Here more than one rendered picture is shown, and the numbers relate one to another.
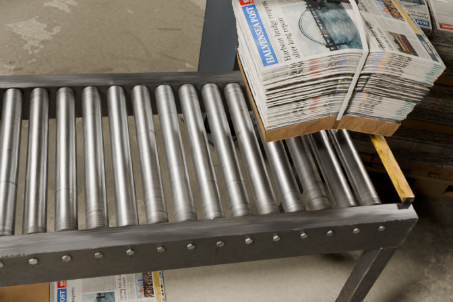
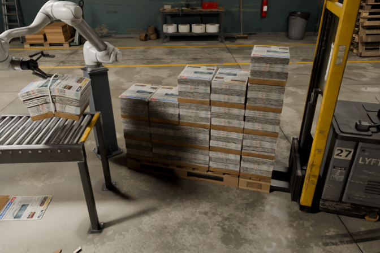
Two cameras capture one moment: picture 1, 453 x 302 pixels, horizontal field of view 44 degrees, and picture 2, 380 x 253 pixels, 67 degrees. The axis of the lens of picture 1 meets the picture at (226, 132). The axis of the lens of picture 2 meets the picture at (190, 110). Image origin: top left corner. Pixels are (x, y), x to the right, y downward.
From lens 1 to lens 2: 174 cm
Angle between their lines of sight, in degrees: 23
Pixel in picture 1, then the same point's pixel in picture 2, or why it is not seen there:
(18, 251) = not seen: outside the picture
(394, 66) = (61, 92)
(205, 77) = not seen: hidden behind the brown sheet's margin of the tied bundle
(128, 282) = (36, 201)
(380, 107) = (67, 109)
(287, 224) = (34, 147)
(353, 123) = (60, 114)
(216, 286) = (69, 204)
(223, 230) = (12, 147)
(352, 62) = (46, 91)
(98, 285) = (24, 201)
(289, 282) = (99, 205)
